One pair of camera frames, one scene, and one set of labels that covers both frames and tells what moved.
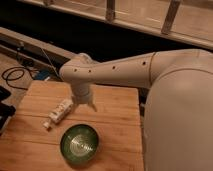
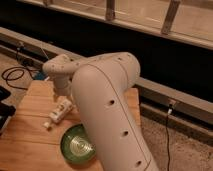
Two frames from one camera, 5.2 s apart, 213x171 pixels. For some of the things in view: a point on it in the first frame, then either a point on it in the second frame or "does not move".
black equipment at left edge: [6, 110] does not move
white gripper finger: [75, 101] -> [55, 98]
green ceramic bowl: [79, 144] does not move
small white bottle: [58, 112] does not move
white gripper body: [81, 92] -> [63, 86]
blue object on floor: [41, 75] does not move
